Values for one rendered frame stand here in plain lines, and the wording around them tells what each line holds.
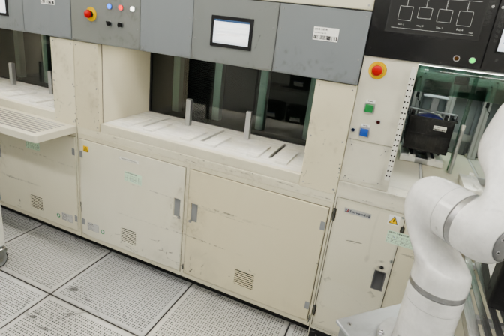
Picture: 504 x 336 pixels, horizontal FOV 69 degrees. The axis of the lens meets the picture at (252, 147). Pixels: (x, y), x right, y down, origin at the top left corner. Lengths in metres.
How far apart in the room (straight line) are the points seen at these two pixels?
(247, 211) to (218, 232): 0.22
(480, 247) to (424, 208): 0.13
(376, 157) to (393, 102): 0.24
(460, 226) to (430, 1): 0.91
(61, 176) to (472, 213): 2.23
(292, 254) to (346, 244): 0.27
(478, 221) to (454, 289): 0.18
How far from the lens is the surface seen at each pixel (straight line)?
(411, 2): 1.52
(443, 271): 0.92
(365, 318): 1.11
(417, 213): 0.90
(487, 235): 0.82
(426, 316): 0.96
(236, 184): 1.79
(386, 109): 1.54
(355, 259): 1.78
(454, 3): 1.53
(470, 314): 1.29
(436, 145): 2.10
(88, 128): 2.27
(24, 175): 2.82
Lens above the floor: 1.46
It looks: 18 degrees down
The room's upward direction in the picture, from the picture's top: 7 degrees clockwise
